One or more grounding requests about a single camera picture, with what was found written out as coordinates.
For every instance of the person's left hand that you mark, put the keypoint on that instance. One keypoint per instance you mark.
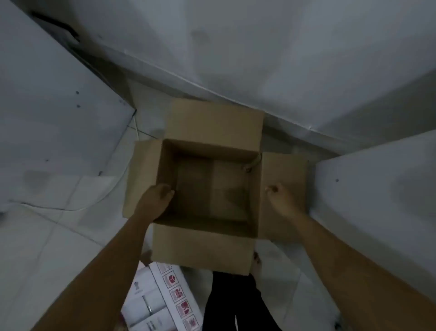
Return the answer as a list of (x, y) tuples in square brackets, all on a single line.
[(153, 203)]

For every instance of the person's right hand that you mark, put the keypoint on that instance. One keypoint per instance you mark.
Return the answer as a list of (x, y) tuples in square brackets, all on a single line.
[(282, 201)]

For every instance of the white and red carton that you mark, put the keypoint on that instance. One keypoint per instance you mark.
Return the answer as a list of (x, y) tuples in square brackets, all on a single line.
[(150, 300)]

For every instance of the large plain brown carton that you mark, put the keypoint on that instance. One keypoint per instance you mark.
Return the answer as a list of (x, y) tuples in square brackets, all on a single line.
[(211, 122)]

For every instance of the person's left forearm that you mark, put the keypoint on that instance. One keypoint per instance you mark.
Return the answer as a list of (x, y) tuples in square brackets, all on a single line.
[(98, 283)]

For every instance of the person's right forearm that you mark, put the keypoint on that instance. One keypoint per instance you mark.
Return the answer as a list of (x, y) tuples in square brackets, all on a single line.
[(361, 279)]

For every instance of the person's right foot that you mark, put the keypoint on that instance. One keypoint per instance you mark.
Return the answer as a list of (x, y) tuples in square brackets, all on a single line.
[(256, 261)]

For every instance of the person's right leg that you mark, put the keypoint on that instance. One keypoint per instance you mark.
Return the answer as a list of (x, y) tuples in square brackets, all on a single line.
[(255, 307)]

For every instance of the person's leg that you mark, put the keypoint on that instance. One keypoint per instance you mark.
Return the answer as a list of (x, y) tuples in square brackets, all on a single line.
[(219, 303), (255, 307)]

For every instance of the person's left leg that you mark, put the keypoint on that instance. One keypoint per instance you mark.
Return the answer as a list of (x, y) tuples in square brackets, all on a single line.
[(219, 303)]

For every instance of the white cabinet side panel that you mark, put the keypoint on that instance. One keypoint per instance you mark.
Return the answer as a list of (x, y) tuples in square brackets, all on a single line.
[(381, 197)]

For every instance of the white cabinet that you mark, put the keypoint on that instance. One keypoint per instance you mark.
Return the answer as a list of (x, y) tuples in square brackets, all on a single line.
[(51, 119)]

